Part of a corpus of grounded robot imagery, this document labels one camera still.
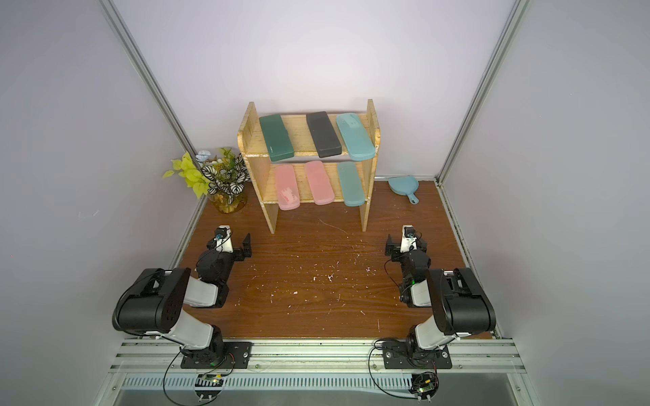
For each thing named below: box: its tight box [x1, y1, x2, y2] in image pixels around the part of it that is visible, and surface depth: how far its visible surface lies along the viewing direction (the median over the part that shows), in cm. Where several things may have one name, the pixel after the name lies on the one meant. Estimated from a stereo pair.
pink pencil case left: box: [275, 163, 301, 211], surface depth 89 cm
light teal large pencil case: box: [336, 112, 376, 161], surface depth 75 cm
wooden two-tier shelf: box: [236, 98, 381, 235], surface depth 79 cm
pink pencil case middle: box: [304, 159, 336, 206], surface depth 92 cm
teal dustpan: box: [388, 175, 420, 205], surface depth 120 cm
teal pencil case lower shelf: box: [338, 160, 365, 208], surface depth 92 cm
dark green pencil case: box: [258, 113, 295, 162], surface depth 75 cm
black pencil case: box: [305, 110, 342, 159], surface depth 74 cm
